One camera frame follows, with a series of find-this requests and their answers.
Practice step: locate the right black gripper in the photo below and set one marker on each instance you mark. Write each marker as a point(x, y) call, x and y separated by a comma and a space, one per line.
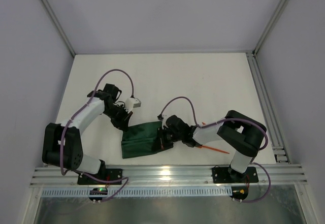
point(164, 137)

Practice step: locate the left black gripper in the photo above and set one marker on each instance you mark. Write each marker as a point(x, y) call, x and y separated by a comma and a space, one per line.
point(122, 117)

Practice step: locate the dark green cloth napkin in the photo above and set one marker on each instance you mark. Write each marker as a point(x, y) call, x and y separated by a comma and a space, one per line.
point(141, 140)

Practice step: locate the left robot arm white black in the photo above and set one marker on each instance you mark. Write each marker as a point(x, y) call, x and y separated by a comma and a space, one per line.
point(62, 141)

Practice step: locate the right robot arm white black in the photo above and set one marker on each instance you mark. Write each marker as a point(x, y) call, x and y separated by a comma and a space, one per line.
point(247, 136)

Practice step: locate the orange plastic fork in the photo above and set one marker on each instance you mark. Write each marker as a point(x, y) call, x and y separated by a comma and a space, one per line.
point(214, 149)

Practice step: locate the left black controller board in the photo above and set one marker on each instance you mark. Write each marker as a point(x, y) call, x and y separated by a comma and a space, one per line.
point(96, 195)

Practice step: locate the black controller board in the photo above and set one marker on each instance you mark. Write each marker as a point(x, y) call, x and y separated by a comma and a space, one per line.
point(96, 195)
point(239, 193)

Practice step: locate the right black controller board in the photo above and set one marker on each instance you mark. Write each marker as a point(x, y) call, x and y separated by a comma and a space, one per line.
point(239, 193)

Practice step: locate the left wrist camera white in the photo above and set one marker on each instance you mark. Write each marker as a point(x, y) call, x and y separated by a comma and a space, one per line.
point(132, 103)

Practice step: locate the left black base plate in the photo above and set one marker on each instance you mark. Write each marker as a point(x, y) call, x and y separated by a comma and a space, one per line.
point(108, 177)

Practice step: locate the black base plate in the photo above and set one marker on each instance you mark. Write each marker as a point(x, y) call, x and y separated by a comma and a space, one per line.
point(108, 177)
point(228, 175)

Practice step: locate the slotted grey cable duct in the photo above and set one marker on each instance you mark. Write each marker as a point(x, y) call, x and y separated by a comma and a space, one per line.
point(169, 191)

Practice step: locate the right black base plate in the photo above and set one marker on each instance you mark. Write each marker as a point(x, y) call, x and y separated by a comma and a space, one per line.
point(228, 175)

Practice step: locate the aluminium front rail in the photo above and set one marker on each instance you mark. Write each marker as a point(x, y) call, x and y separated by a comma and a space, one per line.
point(199, 175)

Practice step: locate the right aluminium side rail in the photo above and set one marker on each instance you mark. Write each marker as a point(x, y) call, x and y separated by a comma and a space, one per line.
point(276, 138)

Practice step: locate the left aluminium corner post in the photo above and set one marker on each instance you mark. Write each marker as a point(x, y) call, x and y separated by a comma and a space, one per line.
point(56, 23)

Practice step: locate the aluminium corner post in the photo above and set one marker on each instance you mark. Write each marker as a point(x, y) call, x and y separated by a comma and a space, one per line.
point(277, 13)
point(56, 23)

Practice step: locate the right aluminium corner post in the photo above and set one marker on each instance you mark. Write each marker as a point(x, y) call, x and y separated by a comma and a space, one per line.
point(277, 13)

